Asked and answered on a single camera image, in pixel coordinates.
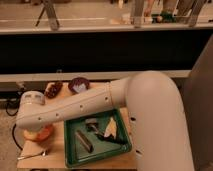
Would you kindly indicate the purple bowl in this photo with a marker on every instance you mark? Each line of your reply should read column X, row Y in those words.
column 78, row 85

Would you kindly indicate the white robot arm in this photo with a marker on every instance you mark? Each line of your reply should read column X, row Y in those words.
column 156, row 111

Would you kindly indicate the green plastic tray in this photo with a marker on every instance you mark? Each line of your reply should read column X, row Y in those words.
column 76, row 154

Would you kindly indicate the dark grey tool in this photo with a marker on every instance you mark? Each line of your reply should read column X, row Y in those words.
column 92, row 125

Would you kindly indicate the yellow red apple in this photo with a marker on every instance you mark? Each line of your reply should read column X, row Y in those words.
column 30, row 135

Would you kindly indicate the dark brown bar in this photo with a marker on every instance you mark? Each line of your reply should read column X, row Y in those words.
column 84, row 141

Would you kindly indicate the red bowl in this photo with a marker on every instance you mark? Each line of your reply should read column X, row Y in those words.
column 44, row 133

